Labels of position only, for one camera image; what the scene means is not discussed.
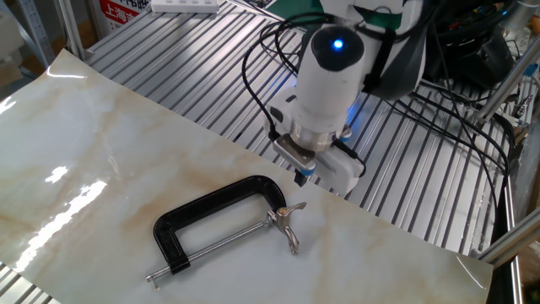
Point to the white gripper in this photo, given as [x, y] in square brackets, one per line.
[341, 169]

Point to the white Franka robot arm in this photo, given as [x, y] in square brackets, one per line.
[337, 84]

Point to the black C-clamp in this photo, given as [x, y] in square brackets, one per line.
[211, 204]

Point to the green cutting mat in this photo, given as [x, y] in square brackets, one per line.
[295, 7]

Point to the marble pattern mat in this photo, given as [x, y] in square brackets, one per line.
[126, 148]

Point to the white power strip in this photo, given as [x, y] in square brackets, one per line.
[185, 5]

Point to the red and white sign box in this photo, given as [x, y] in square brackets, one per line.
[122, 12]

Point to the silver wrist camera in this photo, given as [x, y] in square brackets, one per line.
[295, 155]

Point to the aluminium frame post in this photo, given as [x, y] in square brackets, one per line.
[512, 240]
[506, 82]
[69, 25]

